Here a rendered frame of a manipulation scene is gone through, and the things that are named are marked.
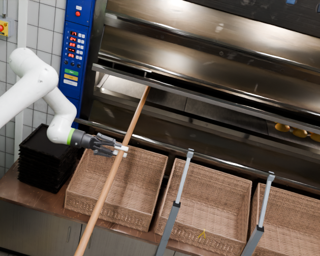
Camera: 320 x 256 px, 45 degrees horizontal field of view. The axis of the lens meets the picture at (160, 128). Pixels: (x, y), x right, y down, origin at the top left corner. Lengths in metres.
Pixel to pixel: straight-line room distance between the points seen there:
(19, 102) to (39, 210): 1.05
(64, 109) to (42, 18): 0.70
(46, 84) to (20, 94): 0.11
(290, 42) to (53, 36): 1.42
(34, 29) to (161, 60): 0.81
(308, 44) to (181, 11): 0.74
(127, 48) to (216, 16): 0.56
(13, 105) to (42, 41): 0.98
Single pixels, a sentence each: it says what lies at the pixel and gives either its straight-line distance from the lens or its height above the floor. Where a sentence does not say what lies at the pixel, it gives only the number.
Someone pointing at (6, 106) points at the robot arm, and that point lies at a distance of 1.65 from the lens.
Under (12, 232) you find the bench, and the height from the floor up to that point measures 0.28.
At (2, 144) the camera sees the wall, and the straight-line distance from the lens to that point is 3.11.
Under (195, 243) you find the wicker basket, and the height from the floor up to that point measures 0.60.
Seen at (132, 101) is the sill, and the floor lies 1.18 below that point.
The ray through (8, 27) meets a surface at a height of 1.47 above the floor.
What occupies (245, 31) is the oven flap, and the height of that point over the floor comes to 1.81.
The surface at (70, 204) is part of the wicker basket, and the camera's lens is 2.50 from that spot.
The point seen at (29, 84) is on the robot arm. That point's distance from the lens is 1.65.
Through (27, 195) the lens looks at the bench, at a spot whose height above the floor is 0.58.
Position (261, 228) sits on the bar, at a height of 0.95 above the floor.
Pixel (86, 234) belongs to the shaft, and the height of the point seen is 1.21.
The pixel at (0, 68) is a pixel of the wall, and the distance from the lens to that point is 2.79.
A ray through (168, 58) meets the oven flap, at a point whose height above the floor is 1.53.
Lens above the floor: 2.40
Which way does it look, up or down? 32 degrees down
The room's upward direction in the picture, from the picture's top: 15 degrees clockwise
